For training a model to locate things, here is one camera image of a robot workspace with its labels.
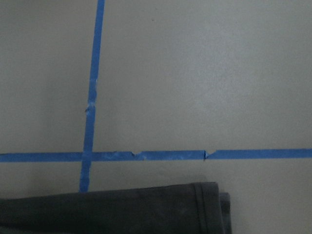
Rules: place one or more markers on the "brown t-shirt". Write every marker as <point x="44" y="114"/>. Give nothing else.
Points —
<point x="195" y="208"/>

